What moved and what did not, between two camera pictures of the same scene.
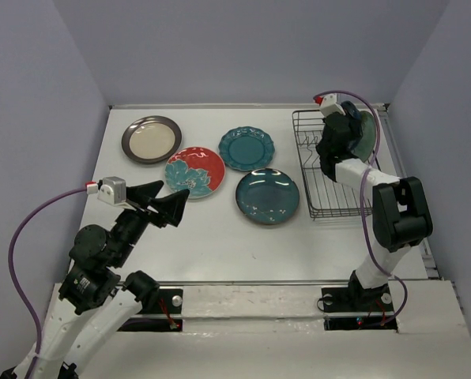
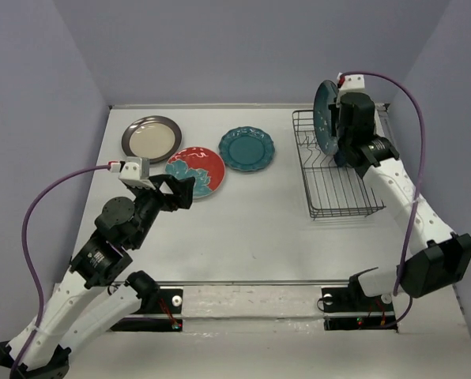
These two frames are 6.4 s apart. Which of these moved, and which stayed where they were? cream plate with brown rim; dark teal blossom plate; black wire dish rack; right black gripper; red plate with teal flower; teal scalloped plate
Moved: dark teal blossom plate; right black gripper
Stayed: cream plate with brown rim; red plate with teal flower; teal scalloped plate; black wire dish rack
